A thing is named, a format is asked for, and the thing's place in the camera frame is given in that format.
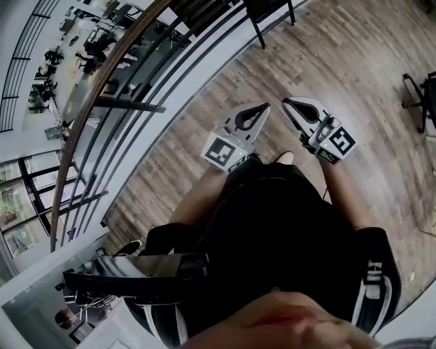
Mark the black and white shoe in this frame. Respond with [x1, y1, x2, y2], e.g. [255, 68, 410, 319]
[114, 238, 144, 256]

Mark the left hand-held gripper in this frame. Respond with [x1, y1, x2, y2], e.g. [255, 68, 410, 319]
[200, 101, 272, 175]

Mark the person's right forearm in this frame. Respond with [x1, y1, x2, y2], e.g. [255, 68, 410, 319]
[320, 158, 374, 231]

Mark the person's black striped shirt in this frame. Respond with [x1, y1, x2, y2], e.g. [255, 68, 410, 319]
[138, 153, 403, 349]

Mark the person's face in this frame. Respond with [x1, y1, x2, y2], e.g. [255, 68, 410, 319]
[189, 291, 381, 349]

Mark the dark laptop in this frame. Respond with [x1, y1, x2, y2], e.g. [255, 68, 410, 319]
[69, 321, 95, 344]

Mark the black metal railing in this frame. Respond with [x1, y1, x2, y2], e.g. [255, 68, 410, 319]
[50, 0, 249, 239]

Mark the curved wooden handrail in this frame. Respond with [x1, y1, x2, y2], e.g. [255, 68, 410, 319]
[50, 0, 173, 253]

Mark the black folding chair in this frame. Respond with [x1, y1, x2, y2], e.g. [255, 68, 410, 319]
[401, 70, 436, 134]

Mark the person's left forearm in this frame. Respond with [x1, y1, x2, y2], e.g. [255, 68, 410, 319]
[169, 169, 228, 236]

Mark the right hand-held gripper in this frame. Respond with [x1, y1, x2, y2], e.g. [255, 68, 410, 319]
[282, 96, 357, 166]

